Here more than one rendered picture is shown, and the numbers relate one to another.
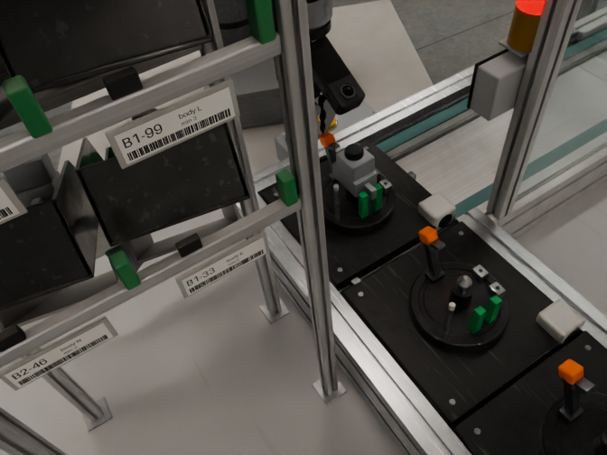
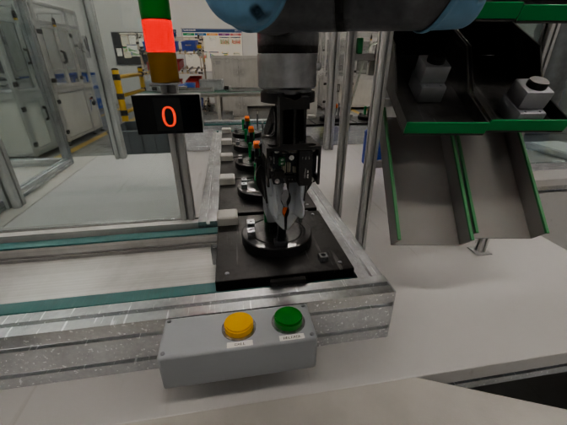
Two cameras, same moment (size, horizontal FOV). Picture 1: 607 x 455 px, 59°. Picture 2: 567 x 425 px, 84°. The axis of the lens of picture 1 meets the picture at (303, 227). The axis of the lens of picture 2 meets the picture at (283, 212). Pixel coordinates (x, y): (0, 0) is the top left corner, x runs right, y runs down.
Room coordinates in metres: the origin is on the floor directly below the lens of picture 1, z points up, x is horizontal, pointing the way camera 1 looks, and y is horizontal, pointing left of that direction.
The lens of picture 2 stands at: (1.13, 0.08, 1.30)
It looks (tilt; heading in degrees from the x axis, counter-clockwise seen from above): 26 degrees down; 197
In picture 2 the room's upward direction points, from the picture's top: straight up
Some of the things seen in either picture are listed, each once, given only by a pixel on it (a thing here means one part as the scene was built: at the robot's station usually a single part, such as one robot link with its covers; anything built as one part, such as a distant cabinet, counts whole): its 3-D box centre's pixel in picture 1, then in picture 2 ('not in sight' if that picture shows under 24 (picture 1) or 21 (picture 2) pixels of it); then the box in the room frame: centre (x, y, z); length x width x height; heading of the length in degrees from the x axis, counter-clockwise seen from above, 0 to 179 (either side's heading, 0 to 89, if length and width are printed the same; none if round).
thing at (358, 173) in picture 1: (358, 169); (275, 196); (0.60, -0.10, 1.06); 0.08 x 0.04 x 0.07; 28
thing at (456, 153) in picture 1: (487, 162); (130, 271); (0.72, -0.37, 0.91); 0.84 x 0.28 x 0.10; 117
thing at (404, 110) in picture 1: (418, 120); (116, 334); (0.87, -0.27, 0.91); 0.89 x 0.06 x 0.11; 117
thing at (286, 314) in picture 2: not in sight; (288, 320); (0.81, -0.01, 0.96); 0.04 x 0.04 x 0.02
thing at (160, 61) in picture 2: (531, 24); (164, 67); (0.59, -0.32, 1.28); 0.05 x 0.05 x 0.05
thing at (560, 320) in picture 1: (462, 292); (262, 177); (0.38, -0.21, 1.01); 0.24 x 0.24 x 0.13; 27
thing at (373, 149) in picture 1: (354, 207); (277, 243); (0.61, -0.09, 0.96); 0.24 x 0.24 x 0.02; 27
